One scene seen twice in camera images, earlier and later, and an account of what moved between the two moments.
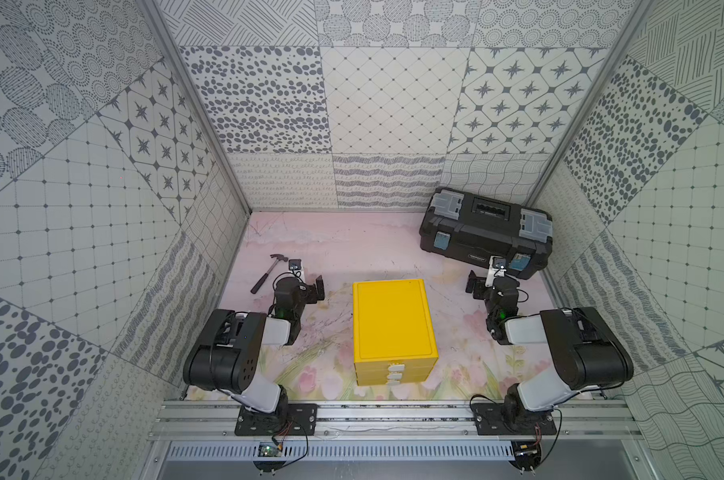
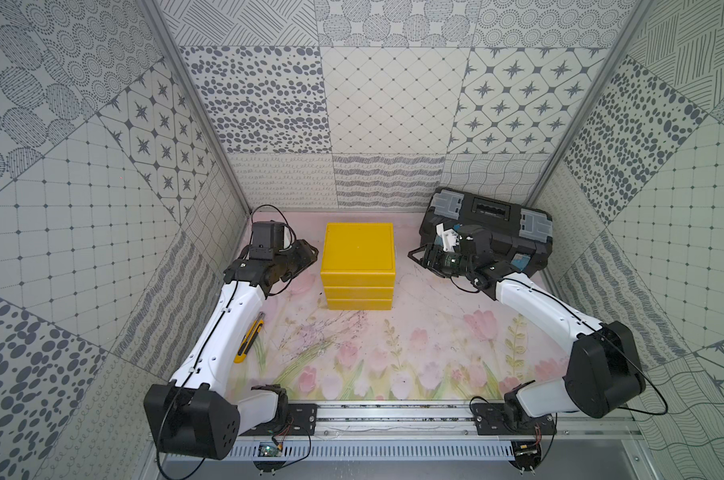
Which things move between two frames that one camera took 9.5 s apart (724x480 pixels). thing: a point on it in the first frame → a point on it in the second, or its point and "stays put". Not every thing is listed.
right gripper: [480, 283] → [430, 249]
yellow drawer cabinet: [394, 339] → [358, 266]
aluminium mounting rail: [576, 419] stays put
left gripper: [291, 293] → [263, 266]
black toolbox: [471, 226] stays put
